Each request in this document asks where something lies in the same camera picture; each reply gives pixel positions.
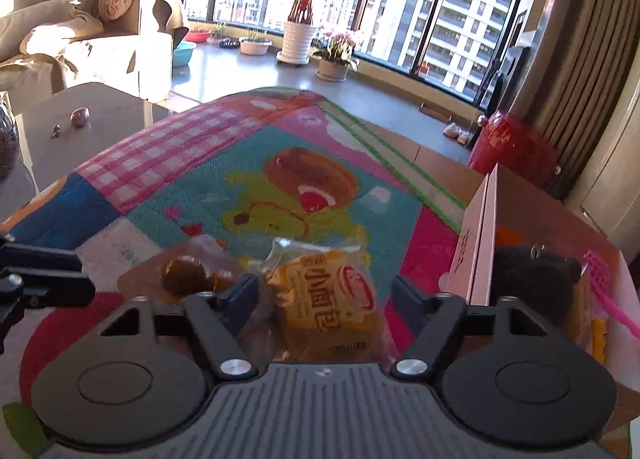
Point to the pink plastic basket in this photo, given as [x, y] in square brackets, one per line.
[600, 269]

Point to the yellow plastic toy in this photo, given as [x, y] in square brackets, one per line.
[599, 341]

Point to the bread bun packet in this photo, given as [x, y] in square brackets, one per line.
[320, 299]

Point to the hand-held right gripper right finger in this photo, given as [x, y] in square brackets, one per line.
[407, 304]

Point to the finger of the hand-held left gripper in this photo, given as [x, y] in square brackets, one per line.
[45, 284]

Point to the grey coffee table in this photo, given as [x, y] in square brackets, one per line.
[110, 139]

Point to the black pouch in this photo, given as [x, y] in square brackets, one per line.
[535, 274]

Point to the purple round object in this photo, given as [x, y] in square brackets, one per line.
[80, 117]

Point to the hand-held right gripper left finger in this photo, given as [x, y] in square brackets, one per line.
[245, 296]

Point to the red plastic container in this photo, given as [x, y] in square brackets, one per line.
[510, 144]

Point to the small metal object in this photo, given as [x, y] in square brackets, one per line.
[55, 131]

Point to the pink oblong planter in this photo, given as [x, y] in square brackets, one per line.
[255, 45]

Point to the colourful printed blanket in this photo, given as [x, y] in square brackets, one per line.
[200, 189]

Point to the brown pastry packet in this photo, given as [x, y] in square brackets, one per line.
[185, 274]

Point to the flowering potted plant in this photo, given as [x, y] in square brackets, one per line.
[335, 59]

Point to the beige sofa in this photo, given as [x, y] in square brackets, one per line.
[90, 54]

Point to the beige curtain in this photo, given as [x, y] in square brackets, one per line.
[585, 64]

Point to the red bowl planter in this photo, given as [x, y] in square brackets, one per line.
[198, 36]

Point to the dark shallow dish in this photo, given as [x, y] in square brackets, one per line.
[229, 44]

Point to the blue basin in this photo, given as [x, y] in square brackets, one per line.
[184, 54]

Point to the tall plant in white pot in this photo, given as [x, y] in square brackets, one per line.
[297, 41]

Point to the brown cloth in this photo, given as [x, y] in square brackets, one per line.
[167, 14]

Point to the small green potted plant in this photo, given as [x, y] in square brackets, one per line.
[220, 34]

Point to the large window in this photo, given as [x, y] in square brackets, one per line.
[400, 4]

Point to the pink cardboard box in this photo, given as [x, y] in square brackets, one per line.
[477, 249]

